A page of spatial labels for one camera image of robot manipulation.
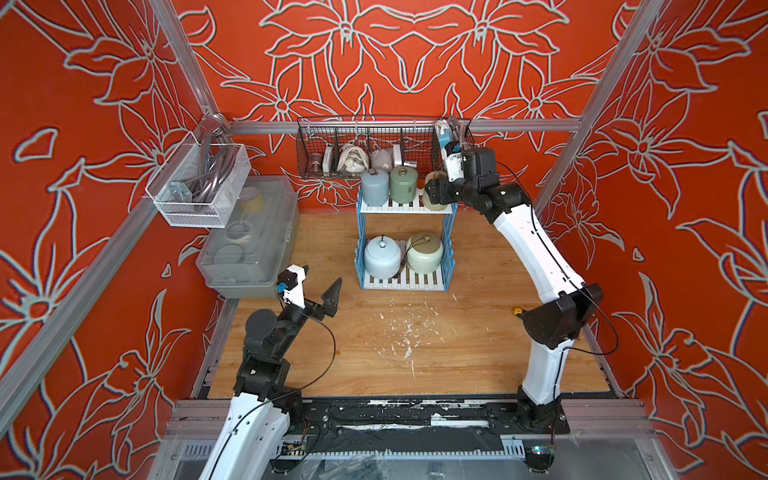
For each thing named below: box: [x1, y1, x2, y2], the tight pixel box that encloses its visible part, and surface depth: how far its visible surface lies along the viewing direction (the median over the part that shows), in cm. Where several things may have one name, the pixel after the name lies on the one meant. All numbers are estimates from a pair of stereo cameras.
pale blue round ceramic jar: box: [364, 235, 401, 279], surface depth 94 cm
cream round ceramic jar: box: [406, 232, 444, 275], surface depth 97 cm
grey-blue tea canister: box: [361, 169, 389, 207], surface depth 81 cm
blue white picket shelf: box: [354, 192, 459, 293], surface depth 99 cm
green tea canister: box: [390, 165, 418, 204], surface depth 82 cm
